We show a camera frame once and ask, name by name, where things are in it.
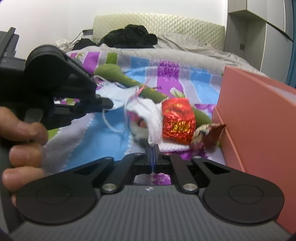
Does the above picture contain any blue curtain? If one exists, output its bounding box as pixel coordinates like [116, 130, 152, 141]
[285, 34, 296, 88]

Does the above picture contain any black clothes pile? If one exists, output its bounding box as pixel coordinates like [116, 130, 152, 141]
[72, 24, 158, 50]

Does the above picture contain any small panda plush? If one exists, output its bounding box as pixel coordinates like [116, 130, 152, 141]
[127, 111, 149, 148]

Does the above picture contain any green plush massage stick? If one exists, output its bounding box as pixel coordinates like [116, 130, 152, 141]
[94, 63, 213, 127]

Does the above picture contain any colourful striped floral blanket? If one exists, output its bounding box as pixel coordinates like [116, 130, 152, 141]
[42, 51, 222, 174]

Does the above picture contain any brown candy packet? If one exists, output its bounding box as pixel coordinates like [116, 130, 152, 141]
[190, 123, 226, 151]

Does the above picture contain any red foil candy wrapper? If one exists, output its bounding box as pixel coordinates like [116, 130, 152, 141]
[162, 98, 196, 145]

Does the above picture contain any white face mask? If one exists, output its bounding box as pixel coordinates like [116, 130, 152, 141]
[94, 75, 140, 133]

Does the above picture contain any grey duvet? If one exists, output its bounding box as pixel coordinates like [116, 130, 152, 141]
[99, 34, 266, 76]

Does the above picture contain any white knitted sock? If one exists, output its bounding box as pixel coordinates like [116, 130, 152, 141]
[126, 97, 191, 152]

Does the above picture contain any white crumpled cloth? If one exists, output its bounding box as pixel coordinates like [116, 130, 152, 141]
[55, 39, 71, 52]

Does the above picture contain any pink cardboard box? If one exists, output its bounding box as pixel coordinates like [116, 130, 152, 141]
[212, 66, 295, 233]

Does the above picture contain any grey wardrobe cabinet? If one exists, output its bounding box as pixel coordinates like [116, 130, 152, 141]
[224, 0, 294, 83]

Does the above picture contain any person's left hand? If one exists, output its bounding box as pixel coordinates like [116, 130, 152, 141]
[1, 106, 48, 206]

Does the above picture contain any cream quilted headboard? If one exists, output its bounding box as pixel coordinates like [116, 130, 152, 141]
[92, 13, 225, 50]

